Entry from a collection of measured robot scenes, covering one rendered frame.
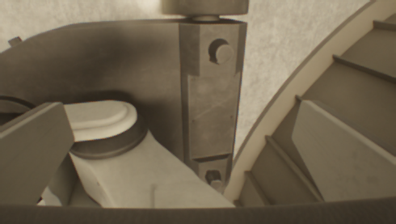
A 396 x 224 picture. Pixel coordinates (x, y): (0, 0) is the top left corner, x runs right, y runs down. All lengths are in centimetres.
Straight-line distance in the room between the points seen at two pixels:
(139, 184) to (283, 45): 63
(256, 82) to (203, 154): 33
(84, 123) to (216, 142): 34
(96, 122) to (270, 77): 60
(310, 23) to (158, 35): 54
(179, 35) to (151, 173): 28
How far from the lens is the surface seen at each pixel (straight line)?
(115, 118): 35
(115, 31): 45
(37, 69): 52
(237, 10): 46
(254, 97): 77
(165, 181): 29
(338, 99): 78
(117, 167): 33
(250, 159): 91
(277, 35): 74
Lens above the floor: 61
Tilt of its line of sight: 59 degrees down
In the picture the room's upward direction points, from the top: 155 degrees clockwise
